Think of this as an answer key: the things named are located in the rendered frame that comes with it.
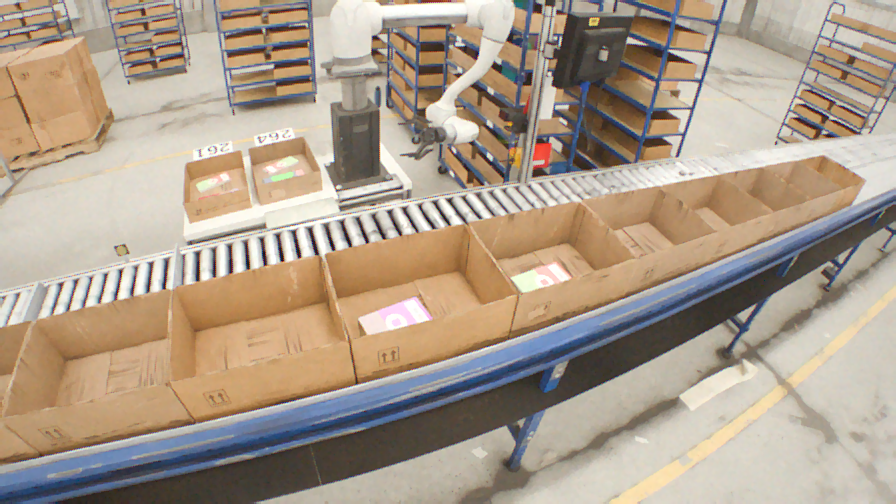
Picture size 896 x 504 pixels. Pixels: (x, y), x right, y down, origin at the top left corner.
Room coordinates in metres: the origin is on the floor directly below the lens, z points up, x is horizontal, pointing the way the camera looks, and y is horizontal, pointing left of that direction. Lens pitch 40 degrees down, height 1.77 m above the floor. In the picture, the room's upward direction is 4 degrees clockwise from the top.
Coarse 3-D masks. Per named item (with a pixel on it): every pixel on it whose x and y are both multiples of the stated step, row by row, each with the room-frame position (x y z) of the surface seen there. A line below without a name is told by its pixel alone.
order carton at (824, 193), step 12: (768, 168) 1.66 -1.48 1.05; (780, 168) 1.77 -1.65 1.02; (792, 168) 1.84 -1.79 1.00; (804, 168) 1.80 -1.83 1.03; (792, 180) 1.83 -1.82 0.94; (804, 180) 1.77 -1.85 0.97; (816, 180) 1.72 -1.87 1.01; (828, 180) 1.67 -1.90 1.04; (804, 192) 1.75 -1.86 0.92; (816, 192) 1.69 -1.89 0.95; (828, 192) 1.64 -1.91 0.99; (840, 192) 1.58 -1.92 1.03; (816, 204) 1.46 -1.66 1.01; (828, 204) 1.54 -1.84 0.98; (804, 216) 1.43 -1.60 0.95; (816, 216) 1.51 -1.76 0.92
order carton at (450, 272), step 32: (352, 256) 0.85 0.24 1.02; (384, 256) 0.89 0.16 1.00; (416, 256) 0.93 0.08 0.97; (448, 256) 0.97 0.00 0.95; (480, 256) 0.90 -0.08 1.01; (352, 288) 0.85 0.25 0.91; (384, 288) 0.89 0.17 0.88; (416, 288) 0.90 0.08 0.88; (448, 288) 0.90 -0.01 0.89; (480, 288) 0.88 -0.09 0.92; (512, 288) 0.75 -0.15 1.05; (352, 320) 0.75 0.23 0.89; (448, 320) 0.65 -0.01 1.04; (480, 320) 0.69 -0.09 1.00; (352, 352) 0.56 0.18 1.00; (384, 352) 0.59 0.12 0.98; (416, 352) 0.62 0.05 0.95; (448, 352) 0.66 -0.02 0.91
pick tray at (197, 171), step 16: (208, 160) 1.66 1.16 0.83; (224, 160) 1.70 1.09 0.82; (240, 160) 1.73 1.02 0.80; (192, 176) 1.61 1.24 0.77; (208, 176) 1.64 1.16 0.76; (240, 176) 1.65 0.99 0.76; (192, 192) 1.50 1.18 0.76; (208, 192) 1.50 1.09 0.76; (240, 192) 1.40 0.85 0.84; (192, 208) 1.29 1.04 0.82; (208, 208) 1.32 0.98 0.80; (224, 208) 1.36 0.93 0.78; (240, 208) 1.39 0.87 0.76
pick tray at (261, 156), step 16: (272, 144) 1.82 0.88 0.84; (288, 144) 1.86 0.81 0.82; (304, 144) 1.86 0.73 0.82; (256, 160) 1.77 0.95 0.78; (272, 160) 1.81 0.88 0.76; (304, 160) 1.82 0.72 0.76; (256, 176) 1.65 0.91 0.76; (272, 176) 1.66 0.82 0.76; (304, 176) 1.53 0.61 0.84; (320, 176) 1.57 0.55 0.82; (272, 192) 1.46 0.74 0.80; (288, 192) 1.49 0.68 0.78; (304, 192) 1.53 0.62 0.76
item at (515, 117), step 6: (504, 108) 1.79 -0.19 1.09; (510, 108) 1.79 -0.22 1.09; (516, 108) 1.80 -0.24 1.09; (504, 114) 1.74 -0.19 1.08; (510, 114) 1.74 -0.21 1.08; (516, 114) 1.75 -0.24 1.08; (522, 114) 1.77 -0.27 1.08; (504, 120) 1.74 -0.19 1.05; (510, 120) 1.74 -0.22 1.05; (516, 120) 1.75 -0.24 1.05; (522, 120) 1.77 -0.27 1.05; (510, 126) 1.78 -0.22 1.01; (516, 126) 1.77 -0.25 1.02
